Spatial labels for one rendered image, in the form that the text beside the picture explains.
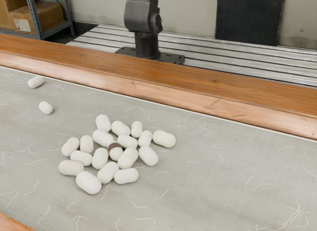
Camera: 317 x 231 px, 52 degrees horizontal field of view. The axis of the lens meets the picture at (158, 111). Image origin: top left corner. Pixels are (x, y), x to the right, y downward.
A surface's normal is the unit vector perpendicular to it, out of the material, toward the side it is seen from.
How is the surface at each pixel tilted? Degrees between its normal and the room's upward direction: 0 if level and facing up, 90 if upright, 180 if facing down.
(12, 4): 90
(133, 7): 60
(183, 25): 89
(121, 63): 0
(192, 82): 0
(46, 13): 89
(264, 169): 0
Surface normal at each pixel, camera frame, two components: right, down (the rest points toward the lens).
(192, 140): -0.05, -0.83
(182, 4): -0.44, 0.51
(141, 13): -0.40, 0.04
